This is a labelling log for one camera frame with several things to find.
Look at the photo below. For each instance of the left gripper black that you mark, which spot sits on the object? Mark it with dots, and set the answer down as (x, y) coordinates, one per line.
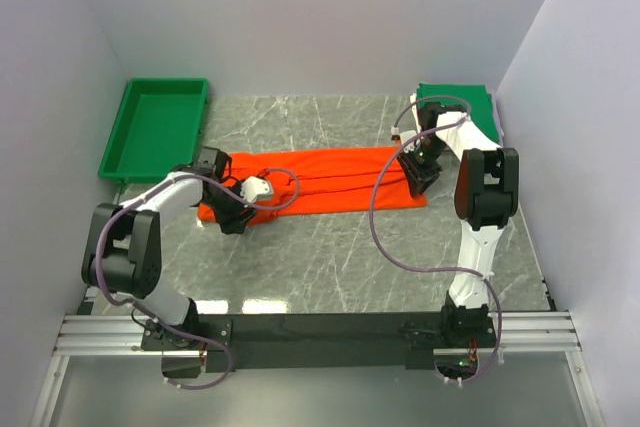
(233, 221)

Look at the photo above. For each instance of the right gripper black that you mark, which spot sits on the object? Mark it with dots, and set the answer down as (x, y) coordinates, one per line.
(426, 177)

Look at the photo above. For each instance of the orange t shirt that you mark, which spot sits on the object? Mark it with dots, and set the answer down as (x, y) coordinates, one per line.
(323, 181)

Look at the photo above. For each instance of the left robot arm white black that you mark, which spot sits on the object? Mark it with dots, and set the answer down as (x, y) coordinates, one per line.
(123, 253)

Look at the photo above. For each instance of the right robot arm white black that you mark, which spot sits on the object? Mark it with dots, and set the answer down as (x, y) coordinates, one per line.
(485, 199)

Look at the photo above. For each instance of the white folded t shirt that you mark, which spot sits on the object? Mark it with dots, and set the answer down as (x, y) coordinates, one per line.
(414, 109)

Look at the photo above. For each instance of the green folded t shirt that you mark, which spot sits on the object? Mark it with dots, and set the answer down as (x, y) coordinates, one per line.
(483, 107)

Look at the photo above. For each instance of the green plastic bin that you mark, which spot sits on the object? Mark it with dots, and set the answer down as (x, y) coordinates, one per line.
(157, 127)

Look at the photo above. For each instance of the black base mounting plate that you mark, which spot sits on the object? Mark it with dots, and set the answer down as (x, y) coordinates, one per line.
(408, 339)

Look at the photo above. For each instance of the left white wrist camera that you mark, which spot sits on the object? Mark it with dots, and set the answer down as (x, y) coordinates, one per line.
(256, 189)

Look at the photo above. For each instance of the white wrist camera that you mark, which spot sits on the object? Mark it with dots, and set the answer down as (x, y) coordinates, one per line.
(256, 189)
(400, 137)

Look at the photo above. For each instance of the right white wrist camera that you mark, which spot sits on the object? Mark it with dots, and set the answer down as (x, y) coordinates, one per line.
(400, 137)

